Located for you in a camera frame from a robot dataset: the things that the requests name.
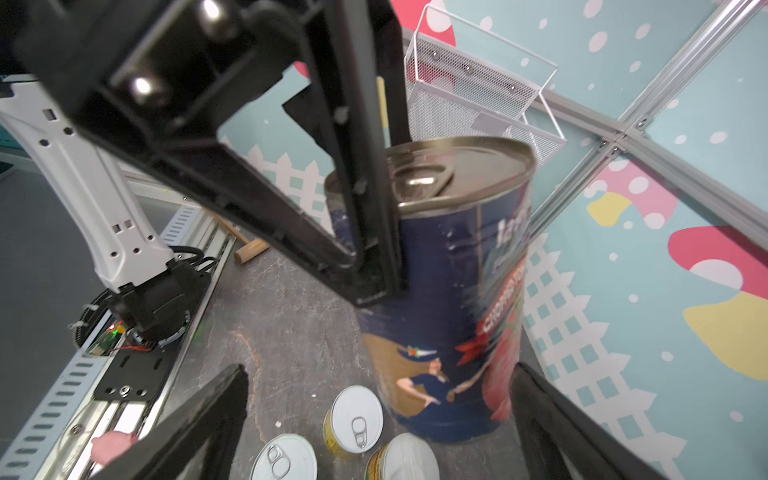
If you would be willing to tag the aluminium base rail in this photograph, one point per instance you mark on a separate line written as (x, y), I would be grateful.
(56, 441)

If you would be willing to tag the wooden mallet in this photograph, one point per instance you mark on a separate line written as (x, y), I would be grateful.
(250, 249)

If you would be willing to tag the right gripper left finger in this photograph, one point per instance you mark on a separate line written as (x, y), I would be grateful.
(197, 441)

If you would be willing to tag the yellow can white lid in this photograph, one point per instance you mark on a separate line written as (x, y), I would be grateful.
(406, 457)
(286, 457)
(353, 424)

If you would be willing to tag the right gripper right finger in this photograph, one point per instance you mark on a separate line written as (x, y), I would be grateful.
(554, 433)

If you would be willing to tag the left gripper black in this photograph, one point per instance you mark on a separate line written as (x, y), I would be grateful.
(153, 81)

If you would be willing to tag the dark blue tall can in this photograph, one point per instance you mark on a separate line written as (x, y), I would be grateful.
(444, 349)

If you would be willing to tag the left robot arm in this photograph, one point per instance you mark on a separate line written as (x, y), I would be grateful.
(151, 290)

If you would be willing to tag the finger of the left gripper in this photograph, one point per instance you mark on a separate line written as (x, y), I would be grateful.
(355, 109)

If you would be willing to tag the white wire mesh basket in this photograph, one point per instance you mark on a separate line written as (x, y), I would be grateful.
(464, 80)

